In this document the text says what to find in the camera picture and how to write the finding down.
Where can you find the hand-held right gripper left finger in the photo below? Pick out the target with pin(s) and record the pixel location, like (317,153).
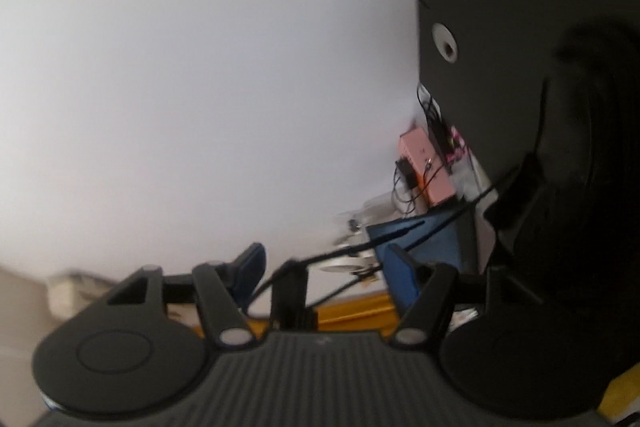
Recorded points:
(250,267)

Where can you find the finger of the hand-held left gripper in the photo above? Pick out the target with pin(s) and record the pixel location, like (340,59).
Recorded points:
(290,292)

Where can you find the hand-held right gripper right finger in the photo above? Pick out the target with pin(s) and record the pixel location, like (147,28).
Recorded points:
(402,282)

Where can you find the black leather shoe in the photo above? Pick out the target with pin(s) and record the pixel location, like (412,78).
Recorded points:
(590,167)

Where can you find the black laptop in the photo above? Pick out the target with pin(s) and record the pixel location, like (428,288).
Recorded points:
(450,252)

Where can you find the orange wooden board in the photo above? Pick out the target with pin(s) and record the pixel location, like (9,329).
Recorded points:
(350,312)

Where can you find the clear plastic organizer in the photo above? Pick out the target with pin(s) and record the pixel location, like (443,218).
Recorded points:
(372,207)

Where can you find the black power adapter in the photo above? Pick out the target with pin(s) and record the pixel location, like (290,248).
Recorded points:
(406,174)

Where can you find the pink cardboard box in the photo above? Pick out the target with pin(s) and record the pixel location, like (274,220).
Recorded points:
(415,144)

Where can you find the pink patterned packet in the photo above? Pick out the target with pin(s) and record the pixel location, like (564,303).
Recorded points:
(457,147)

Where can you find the black flat box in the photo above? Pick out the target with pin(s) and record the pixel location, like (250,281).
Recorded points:
(440,132)

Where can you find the silver desk grommet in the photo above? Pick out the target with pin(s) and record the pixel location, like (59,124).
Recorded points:
(445,42)

